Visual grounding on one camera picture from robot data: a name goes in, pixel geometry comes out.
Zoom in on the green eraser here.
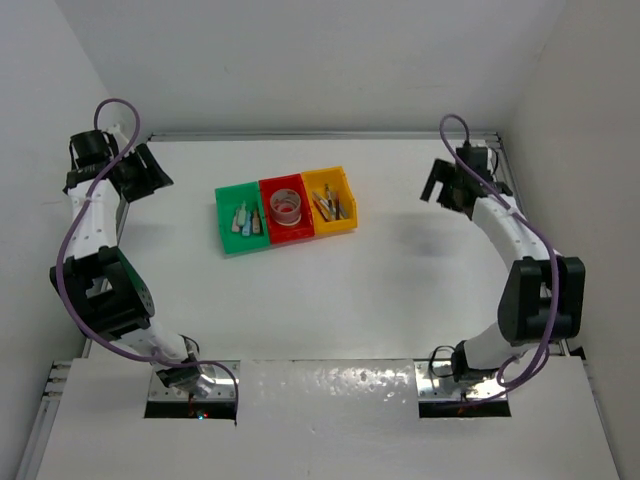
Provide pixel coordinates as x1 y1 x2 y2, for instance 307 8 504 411
236 202 247 227

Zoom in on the blue eraser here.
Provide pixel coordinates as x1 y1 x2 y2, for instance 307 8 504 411
241 213 253 237

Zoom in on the orange eraser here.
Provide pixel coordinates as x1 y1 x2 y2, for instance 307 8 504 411
252 210 262 235

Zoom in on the small white tape roll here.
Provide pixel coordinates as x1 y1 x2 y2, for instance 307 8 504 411
274 195 298 209

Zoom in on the large white tape roll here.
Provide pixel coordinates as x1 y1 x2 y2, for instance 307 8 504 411
269 189 302 221

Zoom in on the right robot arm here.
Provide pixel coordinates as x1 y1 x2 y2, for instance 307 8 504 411
420 141 586 381

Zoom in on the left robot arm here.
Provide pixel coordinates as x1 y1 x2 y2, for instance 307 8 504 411
60 130 215 398

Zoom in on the green plastic bin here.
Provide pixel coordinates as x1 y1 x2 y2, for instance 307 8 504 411
215 181 271 255

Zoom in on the yellow plastic bin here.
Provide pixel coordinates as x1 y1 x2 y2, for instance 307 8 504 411
301 166 358 235

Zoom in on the red plastic bin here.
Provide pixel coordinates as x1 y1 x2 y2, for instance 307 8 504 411
258 174 315 244

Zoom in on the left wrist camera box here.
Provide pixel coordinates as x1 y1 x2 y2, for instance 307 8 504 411
107 123 128 141

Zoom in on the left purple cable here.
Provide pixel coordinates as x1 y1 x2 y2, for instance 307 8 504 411
55 98 240 416

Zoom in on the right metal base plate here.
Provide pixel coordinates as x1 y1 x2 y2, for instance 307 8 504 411
414 358 504 403

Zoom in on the metal base plate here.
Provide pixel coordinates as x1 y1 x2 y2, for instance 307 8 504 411
147 360 240 402
414 358 504 403

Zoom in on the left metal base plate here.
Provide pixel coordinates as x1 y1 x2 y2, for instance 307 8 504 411
147 360 240 402

